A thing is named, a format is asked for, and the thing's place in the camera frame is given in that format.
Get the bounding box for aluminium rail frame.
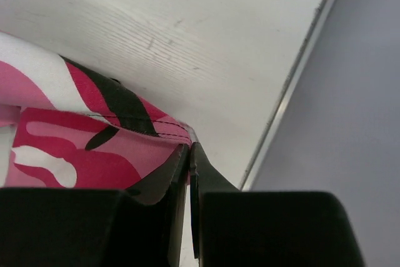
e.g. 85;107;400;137
239;0;336;191

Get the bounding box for pink camouflage trousers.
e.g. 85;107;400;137
1;33;191;189

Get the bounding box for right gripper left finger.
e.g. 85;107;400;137
1;145;189;266

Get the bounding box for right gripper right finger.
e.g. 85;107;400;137
189;142;364;266

